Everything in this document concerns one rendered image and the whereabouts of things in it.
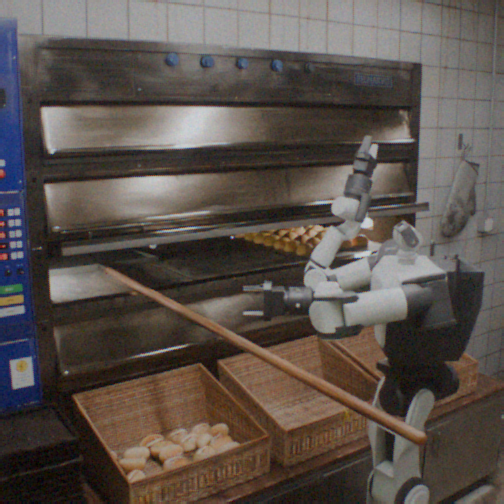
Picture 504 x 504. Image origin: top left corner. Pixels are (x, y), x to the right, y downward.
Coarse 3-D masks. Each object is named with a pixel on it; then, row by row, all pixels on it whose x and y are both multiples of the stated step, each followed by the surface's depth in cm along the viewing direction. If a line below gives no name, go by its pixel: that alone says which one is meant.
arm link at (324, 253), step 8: (328, 240) 215; (336, 240) 214; (320, 248) 216; (328, 248) 215; (336, 248) 216; (312, 256) 218; (320, 256) 216; (328, 256) 215; (312, 264) 217; (320, 264) 216; (328, 264) 217; (328, 272) 219
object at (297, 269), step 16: (352, 256) 300; (256, 272) 269; (272, 272) 271; (288, 272) 276; (304, 272) 281; (160, 288) 243; (176, 288) 245; (192, 288) 249; (208, 288) 253; (224, 288) 258; (64, 304) 222; (80, 304) 223; (96, 304) 227; (112, 304) 230; (128, 304) 234
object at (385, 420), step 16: (112, 272) 258; (144, 288) 233; (176, 304) 214; (192, 320) 203; (208, 320) 197; (224, 336) 187; (256, 352) 173; (288, 368) 162; (320, 384) 152; (336, 400) 147; (352, 400) 143; (368, 416) 138; (384, 416) 135; (400, 432) 130; (416, 432) 127
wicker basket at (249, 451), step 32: (128, 384) 236; (160, 384) 244; (192, 384) 252; (96, 416) 228; (128, 416) 235; (160, 416) 243; (192, 416) 251; (224, 416) 243; (96, 448) 210; (128, 448) 233; (256, 448) 218; (96, 480) 215; (128, 480) 191; (160, 480) 196; (192, 480) 204; (224, 480) 212
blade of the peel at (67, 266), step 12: (96, 252) 305; (108, 252) 305; (120, 252) 305; (132, 252) 305; (144, 252) 299; (60, 264) 280; (72, 264) 280; (84, 264) 281; (96, 264) 271; (120, 264) 277; (132, 264) 280
